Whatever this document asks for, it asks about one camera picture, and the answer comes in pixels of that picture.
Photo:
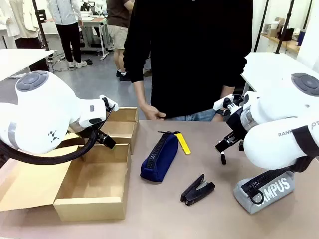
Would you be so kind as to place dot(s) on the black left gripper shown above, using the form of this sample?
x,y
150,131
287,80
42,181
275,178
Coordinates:
x,y
82,133

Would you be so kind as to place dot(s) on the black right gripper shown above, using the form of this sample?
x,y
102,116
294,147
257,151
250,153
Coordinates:
x,y
235,125

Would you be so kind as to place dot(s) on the brown cardboard box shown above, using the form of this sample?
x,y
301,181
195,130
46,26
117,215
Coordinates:
x,y
94,174
122,129

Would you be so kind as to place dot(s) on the navy blue pencil case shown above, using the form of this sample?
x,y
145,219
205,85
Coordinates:
x,y
159,159

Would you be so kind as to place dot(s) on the black stapler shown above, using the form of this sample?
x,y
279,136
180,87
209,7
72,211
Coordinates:
x,y
197,190

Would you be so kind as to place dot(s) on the grey CAMPUS pencil case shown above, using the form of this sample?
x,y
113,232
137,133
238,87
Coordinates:
x,y
269,196

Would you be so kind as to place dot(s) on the person left forearm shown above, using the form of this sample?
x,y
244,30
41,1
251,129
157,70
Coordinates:
x,y
227,91

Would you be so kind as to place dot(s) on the person right forearm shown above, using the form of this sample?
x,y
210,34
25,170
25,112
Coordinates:
x,y
140,94

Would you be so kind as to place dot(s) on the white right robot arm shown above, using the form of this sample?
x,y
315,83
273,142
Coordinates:
x,y
276,117

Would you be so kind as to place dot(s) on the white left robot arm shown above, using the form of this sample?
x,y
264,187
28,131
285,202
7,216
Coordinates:
x,y
37,112

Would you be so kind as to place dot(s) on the black box on shelf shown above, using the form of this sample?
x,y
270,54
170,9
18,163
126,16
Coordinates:
x,y
287,34

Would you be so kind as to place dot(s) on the small cardboard box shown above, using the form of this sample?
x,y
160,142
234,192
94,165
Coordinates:
x,y
277,27

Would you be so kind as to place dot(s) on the person left hand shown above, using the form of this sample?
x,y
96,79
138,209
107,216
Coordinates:
x,y
219,118

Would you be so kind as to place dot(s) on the person right hand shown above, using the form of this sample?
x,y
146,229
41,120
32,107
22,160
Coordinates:
x,y
150,112

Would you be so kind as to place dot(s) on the person blue jeans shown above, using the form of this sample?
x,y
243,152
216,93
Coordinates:
x,y
194,116

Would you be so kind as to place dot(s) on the person torso black sweater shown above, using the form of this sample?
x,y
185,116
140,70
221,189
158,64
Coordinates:
x,y
189,54

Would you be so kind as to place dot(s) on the grey background workbench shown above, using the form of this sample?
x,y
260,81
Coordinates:
x,y
96,32

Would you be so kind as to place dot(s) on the wooden shelf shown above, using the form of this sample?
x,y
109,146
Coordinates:
x,y
279,41

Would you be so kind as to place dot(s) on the bystander in khaki shorts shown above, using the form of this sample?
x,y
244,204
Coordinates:
x,y
119,25

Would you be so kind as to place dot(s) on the bystander in black trousers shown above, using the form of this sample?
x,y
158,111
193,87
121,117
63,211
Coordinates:
x,y
68,30

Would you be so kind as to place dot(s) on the white side table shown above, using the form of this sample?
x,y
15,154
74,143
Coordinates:
x,y
17,62

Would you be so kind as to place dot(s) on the thin black stand pole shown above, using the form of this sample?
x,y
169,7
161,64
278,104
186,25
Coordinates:
x,y
307,17
260,27
286,25

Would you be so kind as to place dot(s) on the dark blue bottle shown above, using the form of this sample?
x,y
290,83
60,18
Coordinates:
x,y
301,37

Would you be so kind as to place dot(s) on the black tripod pole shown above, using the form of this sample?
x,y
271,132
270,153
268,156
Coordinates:
x,y
41,25

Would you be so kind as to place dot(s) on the bystander in white coat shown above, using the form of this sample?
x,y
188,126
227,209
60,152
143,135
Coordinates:
x,y
20,22

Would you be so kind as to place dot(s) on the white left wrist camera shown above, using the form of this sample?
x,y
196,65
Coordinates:
x,y
108,100

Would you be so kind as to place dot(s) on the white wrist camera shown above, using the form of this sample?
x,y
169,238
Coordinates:
x,y
220,103
108,100

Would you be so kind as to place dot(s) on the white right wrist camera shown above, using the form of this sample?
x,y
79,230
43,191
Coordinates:
x,y
220,103

